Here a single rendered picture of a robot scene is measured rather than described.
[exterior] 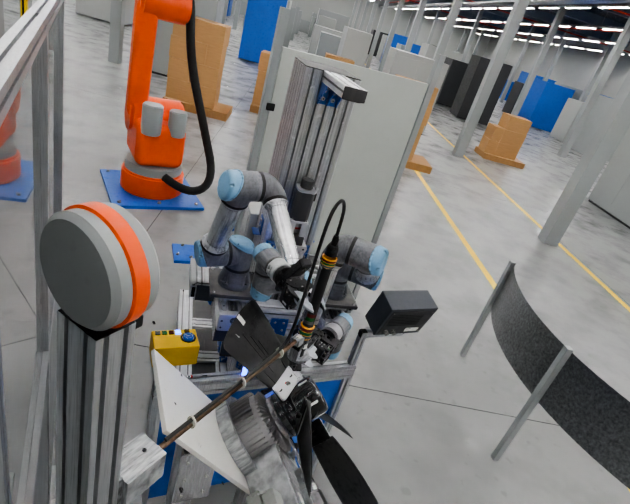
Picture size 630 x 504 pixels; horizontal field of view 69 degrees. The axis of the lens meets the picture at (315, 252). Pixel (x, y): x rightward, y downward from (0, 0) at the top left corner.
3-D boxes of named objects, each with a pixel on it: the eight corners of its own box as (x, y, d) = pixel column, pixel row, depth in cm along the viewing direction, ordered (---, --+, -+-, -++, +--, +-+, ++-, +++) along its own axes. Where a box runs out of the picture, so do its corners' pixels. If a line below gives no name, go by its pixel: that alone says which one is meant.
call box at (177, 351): (151, 371, 163) (154, 348, 159) (148, 351, 171) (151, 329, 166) (196, 367, 171) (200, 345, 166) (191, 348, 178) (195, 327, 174)
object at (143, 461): (118, 515, 84) (121, 487, 80) (94, 491, 86) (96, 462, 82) (162, 477, 92) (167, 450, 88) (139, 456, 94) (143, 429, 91)
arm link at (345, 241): (326, 226, 175) (285, 339, 185) (353, 237, 173) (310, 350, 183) (332, 225, 186) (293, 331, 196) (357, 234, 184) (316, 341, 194)
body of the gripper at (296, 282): (307, 308, 142) (289, 286, 151) (314, 285, 139) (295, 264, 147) (287, 311, 138) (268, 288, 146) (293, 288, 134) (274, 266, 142)
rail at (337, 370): (152, 400, 175) (154, 385, 172) (151, 393, 178) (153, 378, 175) (351, 378, 216) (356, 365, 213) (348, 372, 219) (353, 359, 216)
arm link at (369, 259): (357, 260, 228) (355, 232, 175) (385, 271, 225) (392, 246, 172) (347, 282, 226) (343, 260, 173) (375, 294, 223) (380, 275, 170)
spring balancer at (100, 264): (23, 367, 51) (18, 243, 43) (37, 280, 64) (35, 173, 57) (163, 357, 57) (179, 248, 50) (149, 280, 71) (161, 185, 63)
